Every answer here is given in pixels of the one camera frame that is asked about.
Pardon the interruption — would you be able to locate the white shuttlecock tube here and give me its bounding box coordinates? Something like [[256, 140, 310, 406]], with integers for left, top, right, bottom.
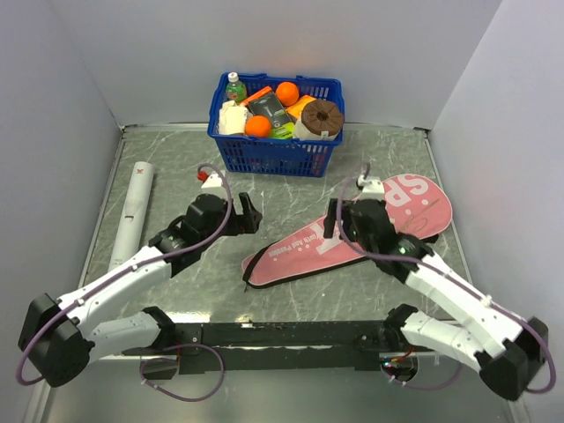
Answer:
[[108, 161, 154, 271]]

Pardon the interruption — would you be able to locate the pink racket cover bag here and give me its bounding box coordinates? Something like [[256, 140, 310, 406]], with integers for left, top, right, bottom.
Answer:
[[241, 174, 453, 288]]

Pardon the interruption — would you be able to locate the black green box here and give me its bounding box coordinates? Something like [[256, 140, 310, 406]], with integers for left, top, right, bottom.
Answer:
[[247, 92, 294, 139]]

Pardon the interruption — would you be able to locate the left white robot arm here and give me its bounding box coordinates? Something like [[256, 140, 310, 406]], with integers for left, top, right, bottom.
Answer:
[[18, 193, 263, 388]]

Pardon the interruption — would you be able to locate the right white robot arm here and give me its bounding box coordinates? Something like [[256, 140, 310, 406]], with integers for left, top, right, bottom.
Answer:
[[323, 198, 554, 401]]

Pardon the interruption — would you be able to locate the green drink bottle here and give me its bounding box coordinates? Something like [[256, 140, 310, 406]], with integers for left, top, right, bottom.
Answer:
[[226, 72, 248, 105]]

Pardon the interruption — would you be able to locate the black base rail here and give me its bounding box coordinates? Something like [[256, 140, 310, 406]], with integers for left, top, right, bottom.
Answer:
[[121, 319, 442, 375]]

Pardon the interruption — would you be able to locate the orange fruit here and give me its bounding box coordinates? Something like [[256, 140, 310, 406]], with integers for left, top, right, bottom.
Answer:
[[245, 115, 272, 137], [276, 81, 300, 107]]

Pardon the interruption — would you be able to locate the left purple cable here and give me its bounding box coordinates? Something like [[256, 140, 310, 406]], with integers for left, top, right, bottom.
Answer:
[[15, 163, 234, 403]]

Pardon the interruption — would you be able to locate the orange fruit front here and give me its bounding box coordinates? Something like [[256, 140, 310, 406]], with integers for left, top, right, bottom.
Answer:
[[245, 115, 272, 137]]

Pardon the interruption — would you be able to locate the blue plastic basket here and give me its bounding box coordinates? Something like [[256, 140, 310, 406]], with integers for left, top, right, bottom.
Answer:
[[207, 72, 345, 177]]

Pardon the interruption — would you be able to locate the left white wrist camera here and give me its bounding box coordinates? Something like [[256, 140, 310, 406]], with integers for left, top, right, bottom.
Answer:
[[197, 170, 225, 192]]

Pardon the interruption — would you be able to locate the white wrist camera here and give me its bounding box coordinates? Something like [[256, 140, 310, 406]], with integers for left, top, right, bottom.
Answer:
[[197, 170, 225, 192], [356, 174, 385, 201]]

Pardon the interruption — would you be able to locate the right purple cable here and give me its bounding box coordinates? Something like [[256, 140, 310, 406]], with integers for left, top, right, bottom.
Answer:
[[335, 162, 557, 394]]

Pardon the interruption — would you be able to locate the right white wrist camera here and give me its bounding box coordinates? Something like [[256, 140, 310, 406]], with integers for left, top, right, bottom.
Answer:
[[356, 174, 385, 201]]

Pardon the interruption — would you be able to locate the purple cable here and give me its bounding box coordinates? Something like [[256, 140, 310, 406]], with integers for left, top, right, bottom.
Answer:
[[335, 162, 557, 394], [15, 163, 234, 403]]

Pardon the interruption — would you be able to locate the orange carton box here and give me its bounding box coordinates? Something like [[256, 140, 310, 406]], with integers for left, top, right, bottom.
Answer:
[[240, 86, 272, 107]]

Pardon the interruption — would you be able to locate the orange fruit rear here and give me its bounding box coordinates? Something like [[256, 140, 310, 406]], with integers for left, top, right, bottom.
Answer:
[[276, 81, 300, 107]]

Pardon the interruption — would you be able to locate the orange snack packet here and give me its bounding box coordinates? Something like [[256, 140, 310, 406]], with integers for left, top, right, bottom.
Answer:
[[286, 95, 315, 120]]

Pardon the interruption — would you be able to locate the white crumpled paper bag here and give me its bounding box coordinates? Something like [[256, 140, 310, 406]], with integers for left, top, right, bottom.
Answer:
[[218, 100, 249, 136]]

